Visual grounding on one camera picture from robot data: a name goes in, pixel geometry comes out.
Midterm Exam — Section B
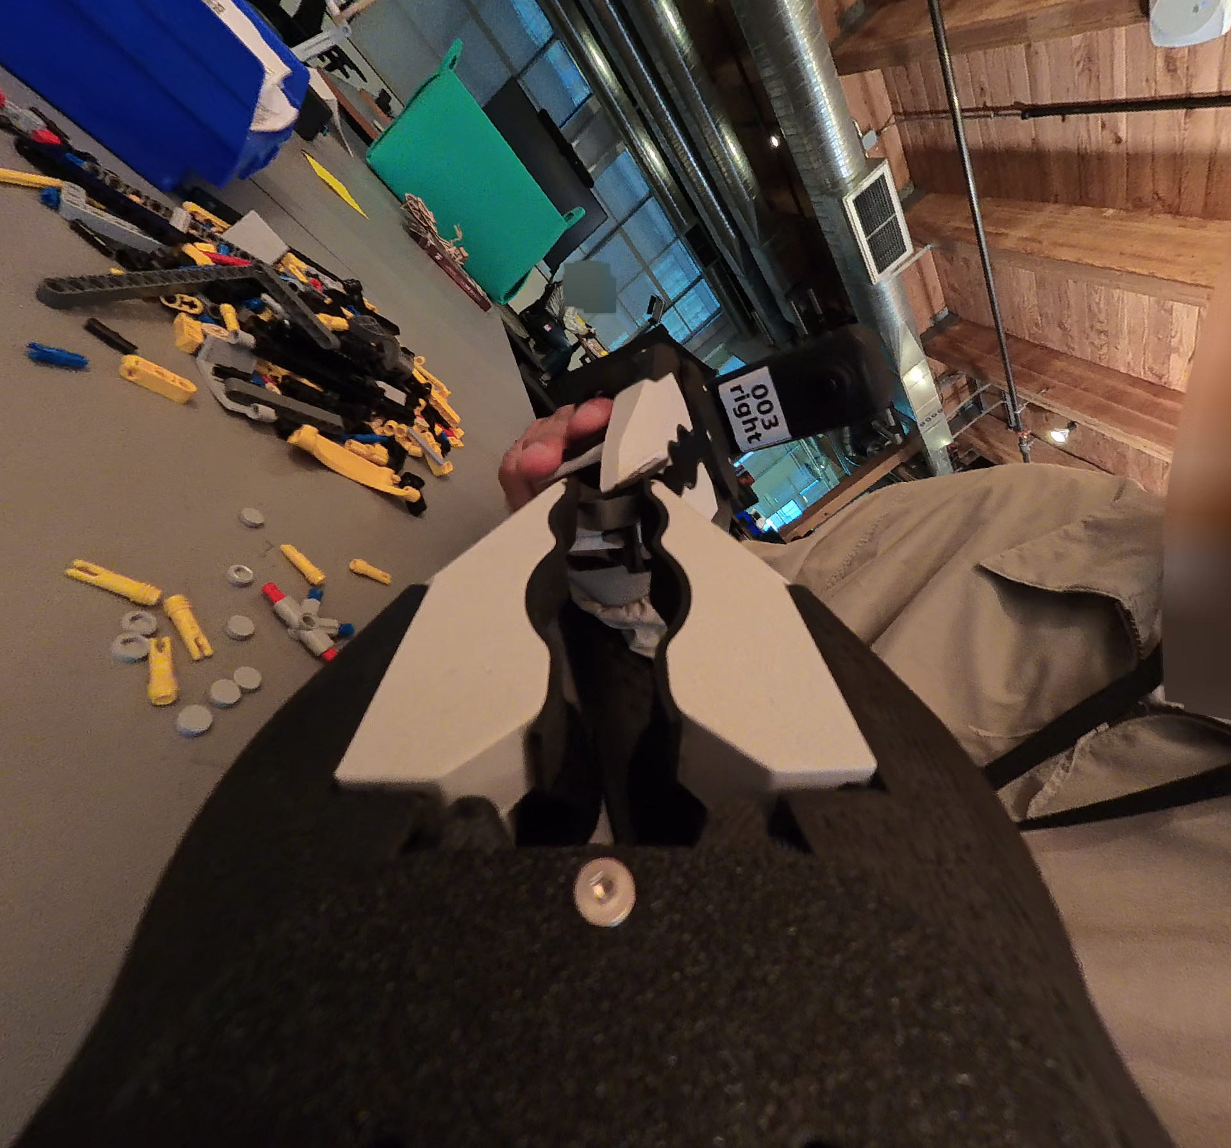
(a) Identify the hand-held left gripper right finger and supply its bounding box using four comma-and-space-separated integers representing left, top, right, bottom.
635, 483, 879, 845

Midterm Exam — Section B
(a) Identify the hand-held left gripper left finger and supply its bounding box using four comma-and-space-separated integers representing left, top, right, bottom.
335, 483, 603, 845

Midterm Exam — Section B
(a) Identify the grey toy brick assembly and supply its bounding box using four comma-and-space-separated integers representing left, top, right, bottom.
570, 479, 666, 581

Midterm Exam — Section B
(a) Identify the person's right forearm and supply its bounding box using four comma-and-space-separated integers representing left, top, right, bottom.
567, 464, 1136, 658

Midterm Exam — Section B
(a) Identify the grey desk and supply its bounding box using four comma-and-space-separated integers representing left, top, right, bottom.
0, 61, 540, 1024

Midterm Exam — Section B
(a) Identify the person's right hand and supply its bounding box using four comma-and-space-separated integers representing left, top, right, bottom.
498, 398, 620, 510

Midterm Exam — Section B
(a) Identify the white air vent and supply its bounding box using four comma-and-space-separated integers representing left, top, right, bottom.
843, 160, 916, 284

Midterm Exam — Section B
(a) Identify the pile of toy bricks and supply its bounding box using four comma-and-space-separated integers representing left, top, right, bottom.
0, 91, 466, 516

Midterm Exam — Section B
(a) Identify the black monitor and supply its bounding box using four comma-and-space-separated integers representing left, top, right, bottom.
481, 75, 600, 207

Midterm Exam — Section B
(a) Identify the teal folding bin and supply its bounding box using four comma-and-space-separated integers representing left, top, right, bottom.
366, 41, 586, 305

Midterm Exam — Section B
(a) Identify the yellow paper slip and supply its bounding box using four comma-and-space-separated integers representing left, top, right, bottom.
303, 151, 370, 219

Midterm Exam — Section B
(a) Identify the yellow holed toy brick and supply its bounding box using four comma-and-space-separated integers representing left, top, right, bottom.
120, 355, 199, 403

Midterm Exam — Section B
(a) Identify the person's beige jacket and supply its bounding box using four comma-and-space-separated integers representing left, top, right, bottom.
866, 494, 1231, 1148

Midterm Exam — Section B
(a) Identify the long dark grey beam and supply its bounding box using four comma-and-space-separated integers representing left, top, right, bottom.
39, 264, 281, 310

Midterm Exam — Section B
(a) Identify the blue bin with papers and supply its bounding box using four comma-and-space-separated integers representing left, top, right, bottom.
130, 0, 312, 134

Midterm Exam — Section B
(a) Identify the blue storage bin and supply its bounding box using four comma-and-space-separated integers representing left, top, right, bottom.
0, 0, 312, 192

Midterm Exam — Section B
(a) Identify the silver ventilation duct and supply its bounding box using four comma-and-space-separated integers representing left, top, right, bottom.
697, 0, 954, 476

